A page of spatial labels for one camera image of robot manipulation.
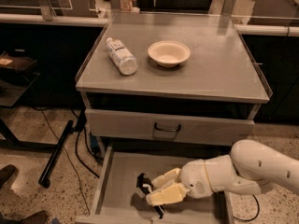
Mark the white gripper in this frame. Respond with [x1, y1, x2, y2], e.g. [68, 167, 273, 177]
[146, 160, 213, 206]

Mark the black rxbar chocolate wrapper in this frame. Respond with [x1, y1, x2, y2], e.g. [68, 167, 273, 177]
[135, 172, 165, 220]

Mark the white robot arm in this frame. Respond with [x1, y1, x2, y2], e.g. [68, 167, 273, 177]
[146, 140, 299, 206]

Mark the grey open middle drawer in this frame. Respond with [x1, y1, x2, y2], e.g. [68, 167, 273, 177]
[76, 146, 233, 224]

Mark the grey top drawer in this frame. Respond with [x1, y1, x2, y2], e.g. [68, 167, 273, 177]
[85, 109, 254, 146]

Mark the grey metal cabinet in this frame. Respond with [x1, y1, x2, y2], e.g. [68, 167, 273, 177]
[75, 11, 274, 161]

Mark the black floor stand bar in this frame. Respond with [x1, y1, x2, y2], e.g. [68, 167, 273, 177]
[38, 120, 73, 189]

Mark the white paper bowl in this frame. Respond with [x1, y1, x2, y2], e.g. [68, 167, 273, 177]
[148, 41, 191, 68]

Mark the clear plastic water bottle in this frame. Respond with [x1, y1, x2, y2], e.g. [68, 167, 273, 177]
[106, 37, 137, 76]

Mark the brown shoe lower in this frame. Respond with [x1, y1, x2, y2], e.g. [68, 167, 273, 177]
[20, 210, 49, 224]

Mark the black side table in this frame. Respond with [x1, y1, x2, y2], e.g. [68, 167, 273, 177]
[0, 49, 57, 151]

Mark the black drawer handle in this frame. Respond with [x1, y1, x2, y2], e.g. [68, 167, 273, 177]
[153, 122, 181, 133]

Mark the black floor cable right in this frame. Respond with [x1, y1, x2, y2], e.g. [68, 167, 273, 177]
[233, 194, 261, 222]

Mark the black floor cable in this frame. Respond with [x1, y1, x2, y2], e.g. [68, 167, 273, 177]
[31, 105, 104, 217]
[233, 194, 261, 222]

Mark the black floor cable left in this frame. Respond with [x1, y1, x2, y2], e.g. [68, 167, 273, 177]
[31, 105, 104, 217]

